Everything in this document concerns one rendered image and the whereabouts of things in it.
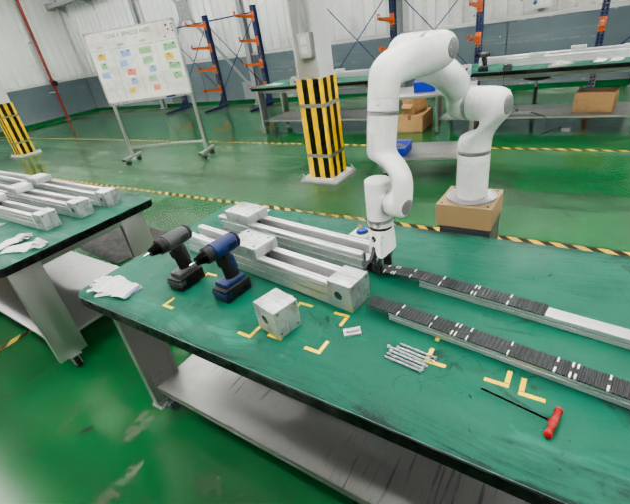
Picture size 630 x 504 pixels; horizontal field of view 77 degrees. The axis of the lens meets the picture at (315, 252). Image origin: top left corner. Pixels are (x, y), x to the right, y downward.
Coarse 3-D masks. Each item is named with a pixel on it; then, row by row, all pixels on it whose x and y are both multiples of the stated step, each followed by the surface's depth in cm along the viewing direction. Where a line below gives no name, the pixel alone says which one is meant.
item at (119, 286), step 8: (96, 280) 161; (104, 280) 159; (112, 280) 159; (120, 280) 158; (96, 288) 154; (104, 288) 154; (112, 288) 154; (120, 288) 153; (128, 288) 152; (136, 288) 152; (96, 296) 153; (112, 296) 150; (120, 296) 148; (128, 296) 149
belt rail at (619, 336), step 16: (432, 288) 126; (480, 304) 117; (496, 304) 114; (544, 320) 107; (560, 320) 104; (576, 320) 102; (592, 320) 102; (592, 336) 100; (608, 336) 98; (624, 336) 96
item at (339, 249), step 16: (224, 224) 185; (240, 224) 176; (256, 224) 170; (272, 224) 173; (288, 224) 166; (288, 240) 159; (304, 240) 152; (320, 240) 149; (336, 240) 151; (352, 240) 146; (368, 240) 144; (320, 256) 150; (336, 256) 144; (352, 256) 140; (368, 256) 142
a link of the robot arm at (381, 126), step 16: (368, 112) 115; (384, 112) 112; (368, 128) 116; (384, 128) 113; (368, 144) 118; (384, 144) 115; (384, 160) 115; (400, 160) 117; (400, 176) 114; (400, 192) 115; (384, 208) 121; (400, 208) 117
